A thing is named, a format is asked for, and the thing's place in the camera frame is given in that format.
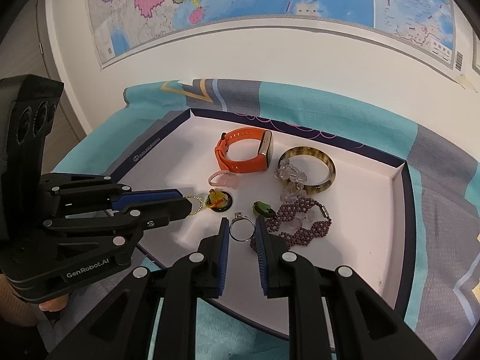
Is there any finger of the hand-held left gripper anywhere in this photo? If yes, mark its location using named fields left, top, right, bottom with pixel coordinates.
left=42, top=197, right=192, bottom=250
left=39, top=174, right=184, bottom=214

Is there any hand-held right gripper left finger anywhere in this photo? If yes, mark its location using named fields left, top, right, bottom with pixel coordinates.
left=47, top=218, right=230, bottom=360

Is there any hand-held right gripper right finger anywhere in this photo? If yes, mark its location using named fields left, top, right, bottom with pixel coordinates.
left=254, top=215, right=436, bottom=360

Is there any gold chain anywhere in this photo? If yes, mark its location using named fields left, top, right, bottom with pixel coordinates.
left=184, top=194, right=205, bottom=217

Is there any silver ring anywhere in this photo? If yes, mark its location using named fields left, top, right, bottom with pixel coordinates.
left=229, top=212, right=253, bottom=242

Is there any yellow pendant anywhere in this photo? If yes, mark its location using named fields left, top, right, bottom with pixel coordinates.
left=205, top=189, right=229, bottom=211

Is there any green charm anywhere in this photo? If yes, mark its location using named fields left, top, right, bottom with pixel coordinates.
left=253, top=202, right=276, bottom=218

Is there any black ring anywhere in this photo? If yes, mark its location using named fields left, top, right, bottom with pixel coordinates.
left=208, top=191, right=234, bottom=214

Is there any purple beaded bracelet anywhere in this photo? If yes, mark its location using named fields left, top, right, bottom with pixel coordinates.
left=250, top=197, right=333, bottom=252

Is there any pink hair clip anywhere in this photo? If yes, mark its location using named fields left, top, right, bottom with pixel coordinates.
left=208, top=170, right=241, bottom=189

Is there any orange smartwatch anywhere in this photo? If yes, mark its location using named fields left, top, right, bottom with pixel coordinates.
left=214, top=128, right=274, bottom=174

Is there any clear bead bracelet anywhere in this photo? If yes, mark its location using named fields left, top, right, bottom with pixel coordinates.
left=274, top=159, right=317, bottom=229

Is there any dark blue shallow box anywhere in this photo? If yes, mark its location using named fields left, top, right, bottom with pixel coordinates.
left=109, top=108, right=417, bottom=342

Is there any tortoiseshell bangle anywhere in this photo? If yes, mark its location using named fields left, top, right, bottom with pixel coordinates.
left=278, top=147, right=337, bottom=196

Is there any person's left hand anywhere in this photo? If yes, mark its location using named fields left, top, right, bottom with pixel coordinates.
left=0, top=274, right=69, bottom=327

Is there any grey door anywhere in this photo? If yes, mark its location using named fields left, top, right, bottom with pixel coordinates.
left=35, top=0, right=91, bottom=143

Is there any blue grey printed cloth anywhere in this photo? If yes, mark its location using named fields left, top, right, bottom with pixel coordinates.
left=56, top=77, right=480, bottom=360

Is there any masking tape strip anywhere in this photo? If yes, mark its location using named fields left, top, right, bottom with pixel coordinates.
left=454, top=74, right=479, bottom=93

